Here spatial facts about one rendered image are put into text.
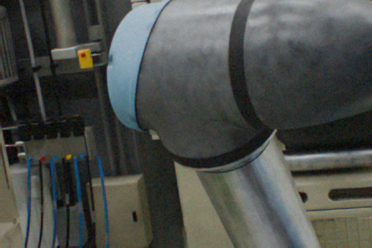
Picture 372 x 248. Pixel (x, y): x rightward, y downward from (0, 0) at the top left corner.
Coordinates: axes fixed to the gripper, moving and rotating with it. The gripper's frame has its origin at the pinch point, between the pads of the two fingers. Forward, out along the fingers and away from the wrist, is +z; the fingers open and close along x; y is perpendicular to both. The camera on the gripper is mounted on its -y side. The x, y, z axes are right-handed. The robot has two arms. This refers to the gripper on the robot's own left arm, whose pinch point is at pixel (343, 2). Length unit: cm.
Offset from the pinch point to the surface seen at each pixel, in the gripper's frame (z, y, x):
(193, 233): 28, -46, 37
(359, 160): 18.2, -30.9, 0.1
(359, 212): 17.3, -41.2, 0.9
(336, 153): 18.4, -29.3, 4.3
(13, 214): -5, -32, 64
